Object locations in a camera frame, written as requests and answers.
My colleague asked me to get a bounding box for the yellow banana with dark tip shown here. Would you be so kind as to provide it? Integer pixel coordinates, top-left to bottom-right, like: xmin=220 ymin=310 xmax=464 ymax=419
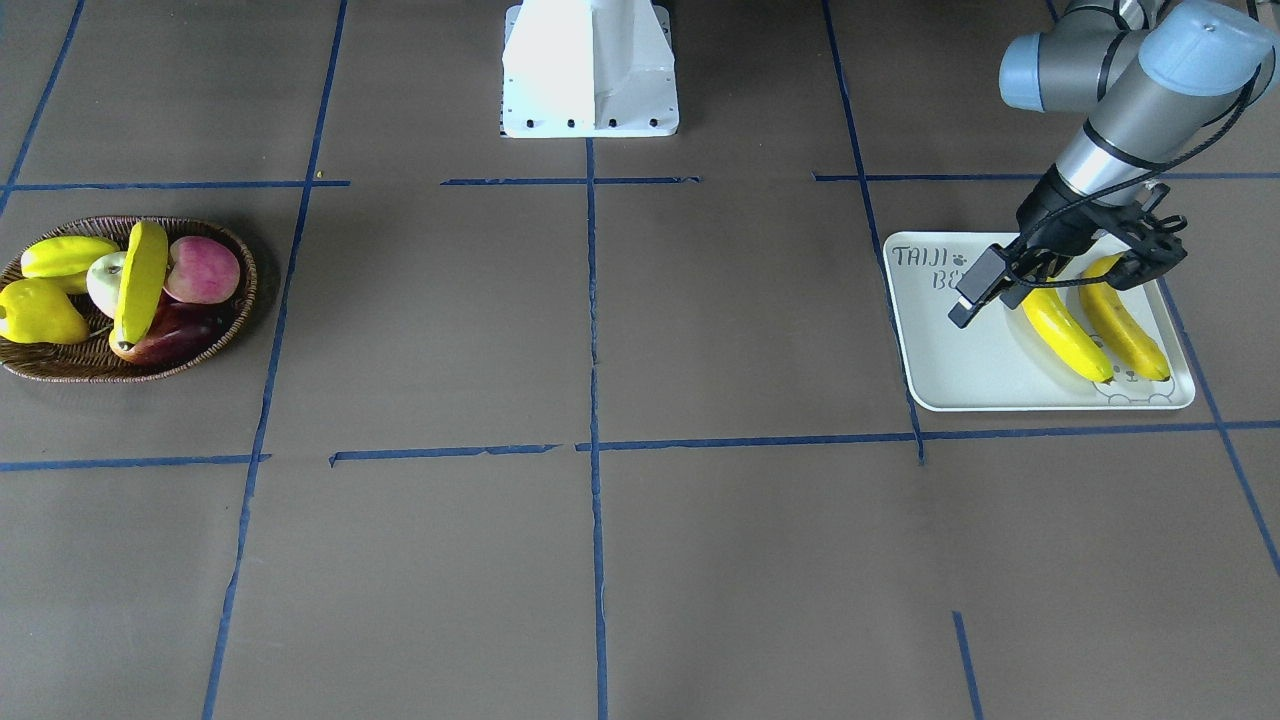
xmin=1078 ymin=254 xmax=1172 ymax=382

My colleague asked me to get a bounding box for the yellow banana curved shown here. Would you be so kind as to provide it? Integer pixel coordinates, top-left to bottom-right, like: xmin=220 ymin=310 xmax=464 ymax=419
xmin=1020 ymin=290 xmax=1114 ymax=384

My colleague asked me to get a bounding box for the brown wicker basket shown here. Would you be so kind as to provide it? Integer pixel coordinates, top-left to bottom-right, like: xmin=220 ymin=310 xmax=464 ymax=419
xmin=1 ymin=217 xmax=259 ymax=383

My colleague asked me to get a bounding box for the pale green apple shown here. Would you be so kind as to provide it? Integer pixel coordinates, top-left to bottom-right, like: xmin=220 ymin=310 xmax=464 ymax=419
xmin=84 ymin=251 xmax=127 ymax=320

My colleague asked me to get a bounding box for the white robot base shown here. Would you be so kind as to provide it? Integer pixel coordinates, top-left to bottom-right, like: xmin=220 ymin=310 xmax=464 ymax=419
xmin=500 ymin=1 xmax=680 ymax=138

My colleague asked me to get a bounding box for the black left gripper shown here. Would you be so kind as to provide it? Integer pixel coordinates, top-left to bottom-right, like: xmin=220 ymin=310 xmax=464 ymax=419
xmin=947 ymin=165 xmax=1137 ymax=329

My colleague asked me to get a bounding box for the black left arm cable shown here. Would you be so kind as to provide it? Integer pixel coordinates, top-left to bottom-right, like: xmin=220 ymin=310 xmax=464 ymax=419
xmin=1000 ymin=60 xmax=1266 ymax=291

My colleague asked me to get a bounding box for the white bear tray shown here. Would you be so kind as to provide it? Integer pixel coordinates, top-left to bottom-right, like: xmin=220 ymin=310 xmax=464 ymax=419
xmin=884 ymin=231 xmax=1196 ymax=413

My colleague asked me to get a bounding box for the yellow star fruit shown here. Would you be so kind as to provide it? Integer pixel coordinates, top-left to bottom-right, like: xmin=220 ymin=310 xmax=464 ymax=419
xmin=20 ymin=234 xmax=119 ymax=296

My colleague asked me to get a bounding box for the yellow pear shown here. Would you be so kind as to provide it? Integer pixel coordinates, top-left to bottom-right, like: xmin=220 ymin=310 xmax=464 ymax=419
xmin=1 ymin=279 xmax=90 ymax=345

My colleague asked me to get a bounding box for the red apple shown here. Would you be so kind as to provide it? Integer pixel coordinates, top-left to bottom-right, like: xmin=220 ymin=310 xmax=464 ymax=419
xmin=164 ymin=236 xmax=241 ymax=305

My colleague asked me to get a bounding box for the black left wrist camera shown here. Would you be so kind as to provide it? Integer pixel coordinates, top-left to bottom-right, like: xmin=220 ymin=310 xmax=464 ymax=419
xmin=1085 ymin=182 xmax=1188 ymax=291

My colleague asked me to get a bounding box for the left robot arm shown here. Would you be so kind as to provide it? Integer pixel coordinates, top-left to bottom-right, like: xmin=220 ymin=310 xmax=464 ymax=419
xmin=948 ymin=1 xmax=1277 ymax=328

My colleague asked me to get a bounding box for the dark purple eggplant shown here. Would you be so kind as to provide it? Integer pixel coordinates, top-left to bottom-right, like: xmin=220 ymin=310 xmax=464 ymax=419
xmin=108 ymin=302 xmax=236 ymax=366

